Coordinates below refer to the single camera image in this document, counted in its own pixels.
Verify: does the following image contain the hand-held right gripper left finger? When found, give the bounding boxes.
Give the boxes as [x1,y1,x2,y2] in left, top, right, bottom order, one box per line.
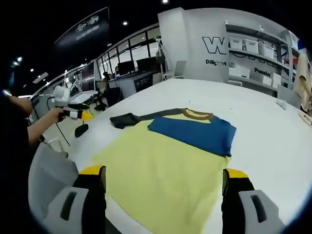
[41,165,107,234]

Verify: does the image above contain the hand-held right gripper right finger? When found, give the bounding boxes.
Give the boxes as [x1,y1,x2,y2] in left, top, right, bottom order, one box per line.
[221,168,286,234]

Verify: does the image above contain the yellow blue grey garment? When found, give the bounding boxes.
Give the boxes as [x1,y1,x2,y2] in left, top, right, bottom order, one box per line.
[91,107,237,234]

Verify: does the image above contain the black oval pad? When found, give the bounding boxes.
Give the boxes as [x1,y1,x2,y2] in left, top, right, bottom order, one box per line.
[74,123,90,138]

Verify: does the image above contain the large tilted computer monitor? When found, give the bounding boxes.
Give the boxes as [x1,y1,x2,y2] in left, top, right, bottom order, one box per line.
[81,62,96,93]

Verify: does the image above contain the grey mesh office chair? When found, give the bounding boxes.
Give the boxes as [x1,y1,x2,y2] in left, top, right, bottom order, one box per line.
[28,142,149,234]

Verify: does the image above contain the black computer monitor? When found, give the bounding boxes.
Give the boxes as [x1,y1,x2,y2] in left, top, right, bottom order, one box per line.
[136,58,157,72]
[117,60,135,75]

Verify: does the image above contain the desk with dark panel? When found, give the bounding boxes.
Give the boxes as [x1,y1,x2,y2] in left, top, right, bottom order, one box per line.
[133,70,162,93]

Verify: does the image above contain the dark hanging banner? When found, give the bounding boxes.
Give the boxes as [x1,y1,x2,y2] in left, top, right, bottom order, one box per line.
[54,6,110,46]

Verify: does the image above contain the white equipment stand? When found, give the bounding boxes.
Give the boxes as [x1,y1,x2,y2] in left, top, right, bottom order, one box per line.
[156,38,170,80]

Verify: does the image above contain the light grey chair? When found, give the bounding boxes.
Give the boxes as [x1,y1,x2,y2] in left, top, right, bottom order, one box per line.
[173,60,188,79]

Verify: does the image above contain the small white crumpled cloth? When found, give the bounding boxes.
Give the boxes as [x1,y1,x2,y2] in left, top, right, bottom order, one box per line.
[275,98,289,110]

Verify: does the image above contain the beige cloth item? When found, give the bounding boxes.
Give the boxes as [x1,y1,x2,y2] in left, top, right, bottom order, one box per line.
[298,109,312,127]

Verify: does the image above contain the group of white storage boxes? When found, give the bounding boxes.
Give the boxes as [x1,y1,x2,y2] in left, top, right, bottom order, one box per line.
[228,39,283,89]

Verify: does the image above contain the metal shelf rack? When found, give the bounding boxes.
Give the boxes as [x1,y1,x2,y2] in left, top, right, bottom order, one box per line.
[225,21,294,90]

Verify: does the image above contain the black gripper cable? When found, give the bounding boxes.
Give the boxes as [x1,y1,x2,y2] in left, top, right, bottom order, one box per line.
[55,120,71,147]

